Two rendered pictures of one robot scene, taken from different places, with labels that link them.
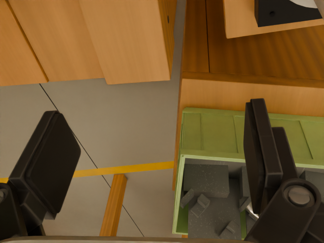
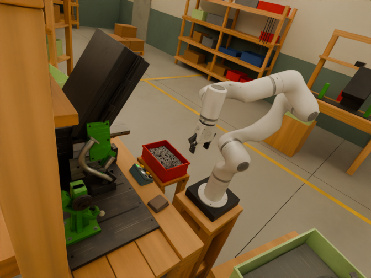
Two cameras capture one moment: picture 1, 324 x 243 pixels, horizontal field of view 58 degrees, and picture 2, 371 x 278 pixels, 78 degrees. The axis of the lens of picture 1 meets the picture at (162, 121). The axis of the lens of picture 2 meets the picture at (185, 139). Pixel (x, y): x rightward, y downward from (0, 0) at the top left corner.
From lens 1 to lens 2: 114 cm
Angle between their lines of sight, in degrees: 98
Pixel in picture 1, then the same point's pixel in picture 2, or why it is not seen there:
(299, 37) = not seen: hidden behind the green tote
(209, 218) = not seen: outside the picture
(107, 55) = (178, 244)
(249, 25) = (213, 225)
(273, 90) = (246, 256)
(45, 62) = (152, 265)
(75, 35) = (163, 245)
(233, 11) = (206, 223)
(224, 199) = not seen: outside the picture
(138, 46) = (186, 235)
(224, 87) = (229, 263)
